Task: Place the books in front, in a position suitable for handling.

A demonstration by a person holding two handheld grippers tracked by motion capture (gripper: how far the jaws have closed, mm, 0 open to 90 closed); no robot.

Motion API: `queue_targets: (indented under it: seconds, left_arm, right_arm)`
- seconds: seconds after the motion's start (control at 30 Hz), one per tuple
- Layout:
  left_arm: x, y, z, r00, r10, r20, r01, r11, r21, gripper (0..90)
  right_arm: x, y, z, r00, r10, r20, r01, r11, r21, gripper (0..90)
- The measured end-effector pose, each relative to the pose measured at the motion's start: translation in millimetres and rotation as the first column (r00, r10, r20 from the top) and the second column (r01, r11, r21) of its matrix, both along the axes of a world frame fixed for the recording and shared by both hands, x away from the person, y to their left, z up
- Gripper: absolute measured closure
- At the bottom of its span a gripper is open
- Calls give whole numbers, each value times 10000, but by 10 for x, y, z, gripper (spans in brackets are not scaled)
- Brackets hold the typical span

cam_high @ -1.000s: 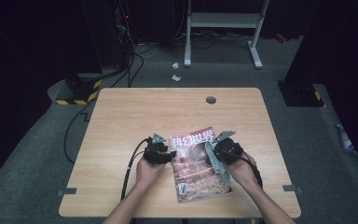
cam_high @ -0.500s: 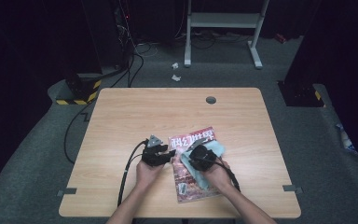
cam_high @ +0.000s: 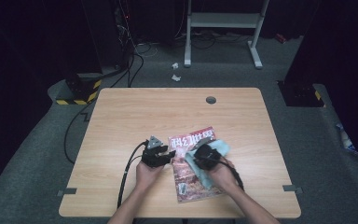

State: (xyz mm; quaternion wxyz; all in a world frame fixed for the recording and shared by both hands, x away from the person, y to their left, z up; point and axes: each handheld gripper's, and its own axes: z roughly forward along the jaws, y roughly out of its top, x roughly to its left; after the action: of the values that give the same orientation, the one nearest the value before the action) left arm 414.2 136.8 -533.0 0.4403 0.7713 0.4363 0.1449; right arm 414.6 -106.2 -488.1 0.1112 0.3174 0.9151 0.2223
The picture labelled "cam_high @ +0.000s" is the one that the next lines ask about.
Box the white blue plastic packet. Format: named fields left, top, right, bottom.
left=335, top=122, right=358, bottom=154

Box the red cover magazine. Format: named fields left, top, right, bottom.
left=167, top=125, right=227, bottom=203

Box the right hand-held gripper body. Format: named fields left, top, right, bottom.
left=192, top=136, right=222, bottom=171

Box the dark curtain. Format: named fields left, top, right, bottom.
left=0, top=0, right=102, bottom=188
left=283, top=0, right=358, bottom=178

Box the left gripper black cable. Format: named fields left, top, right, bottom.
left=117, top=140, right=148, bottom=209

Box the black floor cable bundle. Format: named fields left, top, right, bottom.
left=110, top=46, right=145, bottom=89

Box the black yellow striped stand base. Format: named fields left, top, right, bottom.
left=55, top=73, right=103, bottom=106

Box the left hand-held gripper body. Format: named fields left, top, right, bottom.
left=141, top=135, right=166, bottom=169

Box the tangle of floor cables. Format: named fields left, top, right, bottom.
left=173, top=29, right=253, bottom=50

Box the light blue cloth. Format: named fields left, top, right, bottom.
left=184, top=139, right=231, bottom=190

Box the small red object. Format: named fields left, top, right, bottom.
left=274, top=32, right=288, bottom=45

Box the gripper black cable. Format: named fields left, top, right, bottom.
left=117, top=140, right=148, bottom=209
left=217, top=158, right=245, bottom=191

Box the person's right hand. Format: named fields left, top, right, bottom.
left=208, top=160, right=239, bottom=192

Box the white metal stand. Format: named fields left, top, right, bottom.
left=184, top=0, right=269, bottom=70

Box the dark equipment rack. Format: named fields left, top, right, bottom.
left=80, top=0, right=131, bottom=71

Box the person's left hand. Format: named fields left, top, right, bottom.
left=135, top=161, right=166, bottom=194

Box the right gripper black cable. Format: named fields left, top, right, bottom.
left=217, top=158, right=245, bottom=191

